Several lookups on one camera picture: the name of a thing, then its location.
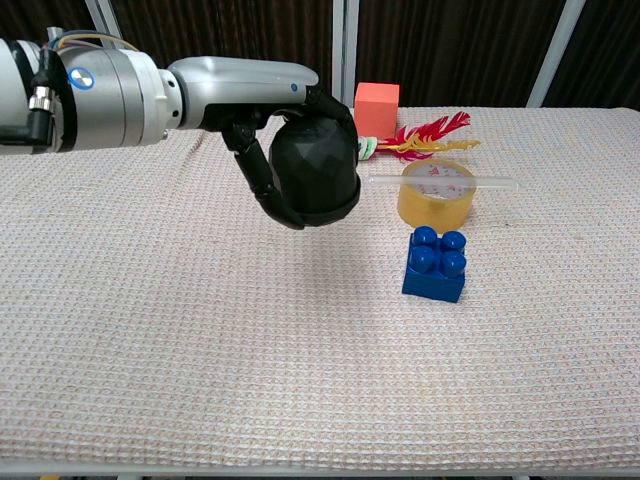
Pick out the red feather shuttlecock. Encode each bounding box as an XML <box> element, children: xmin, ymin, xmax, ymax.
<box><xmin>357</xmin><ymin>110</ymin><xmax>482</xmax><ymax>166</ymax></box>

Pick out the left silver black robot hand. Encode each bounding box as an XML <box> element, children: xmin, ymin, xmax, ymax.
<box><xmin>167</xmin><ymin>55</ymin><xmax>361</xmax><ymax>231</ymax></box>

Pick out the dark round knob object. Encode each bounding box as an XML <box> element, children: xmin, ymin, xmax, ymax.
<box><xmin>268</xmin><ymin>112</ymin><xmax>362</xmax><ymax>221</ymax></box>

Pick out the clear thin tube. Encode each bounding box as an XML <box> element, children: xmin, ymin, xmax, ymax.
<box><xmin>368</xmin><ymin>174</ymin><xmax>521</xmax><ymax>192</ymax></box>

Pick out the grey metal partition post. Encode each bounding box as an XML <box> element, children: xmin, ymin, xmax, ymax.
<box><xmin>84</xmin><ymin>0</ymin><xmax>131</xmax><ymax>54</ymax></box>
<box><xmin>526</xmin><ymin>0</ymin><xmax>587</xmax><ymax>109</ymax></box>
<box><xmin>331</xmin><ymin>0</ymin><xmax>361</xmax><ymax>109</ymax></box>

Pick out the clear packing tape roll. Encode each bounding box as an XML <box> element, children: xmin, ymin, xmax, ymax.
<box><xmin>397</xmin><ymin>158</ymin><xmax>476</xmax><ymax>235</ymax></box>

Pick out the beige waffle table cloth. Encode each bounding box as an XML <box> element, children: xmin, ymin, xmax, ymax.
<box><xmin>0</xmin><ymin>105</ymin><xmax>640</xmax><ymax>471</ymax></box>

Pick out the orange foam cube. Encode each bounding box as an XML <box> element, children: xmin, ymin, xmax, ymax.
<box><xmin>353</xmin><ymin>82</ymin><xmax>401</xmax><ymax>141</ymax></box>

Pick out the dark brown partition panel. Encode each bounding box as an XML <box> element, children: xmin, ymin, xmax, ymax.
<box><xmin>107</xmin><ymin>0</ymin><xmax>335</xmax><ymax>109</ymax></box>
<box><xmin>0</xmin><ymin>0</ymin><xmax>101</xmax><ymax>51</ymax></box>
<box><xmin>357</xmin><ymin>0</ymin><xmax>569</xmax><ymax>109</ymax></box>
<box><xmin>544</xmin><ymin>0</ymin><xmax>640</xmax><ymax>110</ymax></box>

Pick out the blue toy building block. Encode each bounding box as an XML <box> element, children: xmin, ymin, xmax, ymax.
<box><xmin>401</xmin><ymin>224</ymin><xmax>469</xmax><ymax>305</ymax></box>

